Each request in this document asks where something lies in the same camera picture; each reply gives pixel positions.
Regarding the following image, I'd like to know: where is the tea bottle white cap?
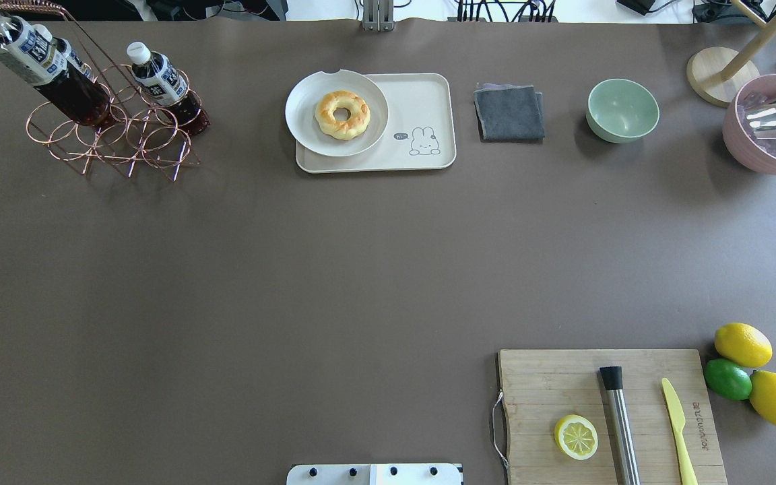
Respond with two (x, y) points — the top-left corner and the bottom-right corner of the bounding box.
(0, 15), (112, 128)

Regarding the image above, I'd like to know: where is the tea bottle in rack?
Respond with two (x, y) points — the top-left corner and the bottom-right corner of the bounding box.
(34, 24), (94, 81)
(127, 41), (210, 135)

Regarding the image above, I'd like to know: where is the cream tray with bunny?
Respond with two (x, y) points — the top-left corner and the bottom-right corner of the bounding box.
(295, 73), (456, 174)

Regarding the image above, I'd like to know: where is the white round plate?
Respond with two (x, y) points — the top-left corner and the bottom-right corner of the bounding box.
(284, 69), (390, 157)

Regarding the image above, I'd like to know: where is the glazed donut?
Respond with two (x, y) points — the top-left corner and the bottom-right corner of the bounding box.
(315, 91), (370, 141)

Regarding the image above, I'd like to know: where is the grey folded cloth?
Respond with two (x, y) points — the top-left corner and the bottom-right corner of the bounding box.
(474, 83), (546, 142)

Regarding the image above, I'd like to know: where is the green bowl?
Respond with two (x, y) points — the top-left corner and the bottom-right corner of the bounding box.
(585, 79), (660, 143)

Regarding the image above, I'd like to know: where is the wooden cutting board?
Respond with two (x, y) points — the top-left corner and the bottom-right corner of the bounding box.
(498, 349), (728, 484)

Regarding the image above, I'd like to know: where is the wooden stand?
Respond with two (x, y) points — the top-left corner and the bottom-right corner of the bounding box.
(686, 1), (776, 108)

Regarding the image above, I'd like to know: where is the pink bowl with ice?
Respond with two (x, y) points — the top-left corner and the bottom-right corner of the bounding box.
(723, 74), (776, 174)

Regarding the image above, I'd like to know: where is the green lime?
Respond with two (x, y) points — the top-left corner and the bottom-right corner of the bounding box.
(703, 358), (752, 400)

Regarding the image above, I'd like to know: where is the yellow plastic knife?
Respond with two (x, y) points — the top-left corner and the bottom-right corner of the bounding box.
(660, 378), (699, 485)

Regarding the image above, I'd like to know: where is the copper wire bottle rack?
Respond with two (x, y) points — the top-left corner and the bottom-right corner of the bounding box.
(0, 1), (202, 182)

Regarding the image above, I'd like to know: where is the aluminium frame post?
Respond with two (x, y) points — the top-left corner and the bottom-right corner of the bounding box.
(360, 0), (396, 32)

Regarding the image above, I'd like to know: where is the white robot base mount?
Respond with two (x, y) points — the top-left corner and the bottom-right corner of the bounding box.
(286, 463), (464, 484)

